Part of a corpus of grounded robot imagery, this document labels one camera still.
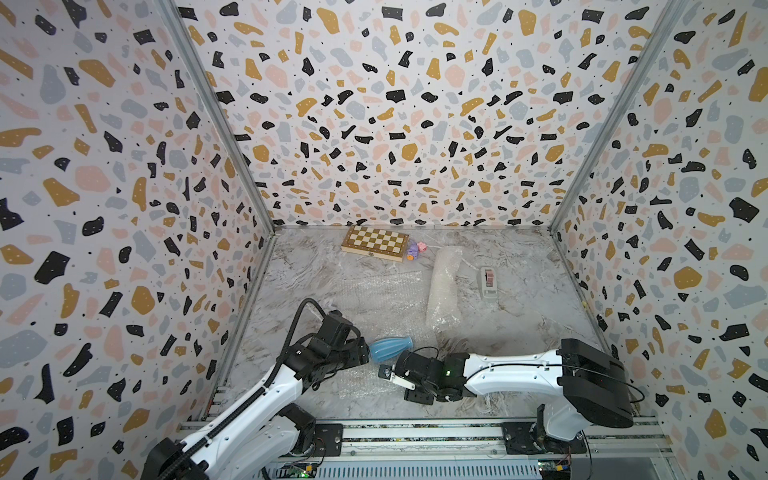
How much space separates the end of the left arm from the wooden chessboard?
0.42 m

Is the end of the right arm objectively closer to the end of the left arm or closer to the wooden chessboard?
the end of the left arm

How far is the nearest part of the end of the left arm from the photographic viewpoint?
1.85ft

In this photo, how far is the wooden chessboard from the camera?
114cm
